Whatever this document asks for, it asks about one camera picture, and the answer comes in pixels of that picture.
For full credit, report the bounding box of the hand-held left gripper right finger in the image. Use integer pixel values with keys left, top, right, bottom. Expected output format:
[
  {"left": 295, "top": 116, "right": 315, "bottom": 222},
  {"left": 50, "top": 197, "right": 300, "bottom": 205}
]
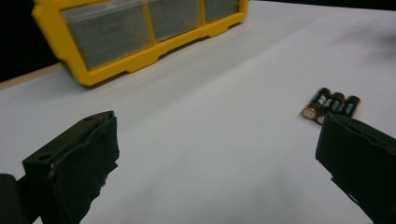
[{"left": 315, "top": 112, "right": 396, "bottom": 224}]

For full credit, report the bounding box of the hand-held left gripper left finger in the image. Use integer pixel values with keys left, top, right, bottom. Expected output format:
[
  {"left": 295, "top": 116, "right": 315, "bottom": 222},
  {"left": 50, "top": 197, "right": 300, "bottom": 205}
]
[{"left": 21, "top": 110, "right": 120, "bottom": 224}]

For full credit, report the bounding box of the black and gold battery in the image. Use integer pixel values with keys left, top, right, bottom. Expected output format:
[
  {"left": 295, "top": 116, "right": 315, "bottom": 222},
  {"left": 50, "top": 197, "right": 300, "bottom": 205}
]
[
  {"left": 342, "top": 95, "right": 361, "bottom": 119},
  {"left": 317, "top": 91, "right": 347, "bottom": 125},
  {"left": 301, "top": 87, "right": 332, "bottom": 121}
]

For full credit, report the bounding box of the yellow drawer organizer cabinet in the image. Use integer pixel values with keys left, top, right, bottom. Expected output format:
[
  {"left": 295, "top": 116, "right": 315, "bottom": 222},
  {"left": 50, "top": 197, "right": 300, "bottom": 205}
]
[{"left": 31, "top": 0, "right": 249, "bottom": 88}]

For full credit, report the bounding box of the white table mat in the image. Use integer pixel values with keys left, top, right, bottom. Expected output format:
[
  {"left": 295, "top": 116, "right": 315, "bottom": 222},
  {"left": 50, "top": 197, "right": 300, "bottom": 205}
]
[{"left": 0, "top": 0, "right": 396, "bottom": 224}]

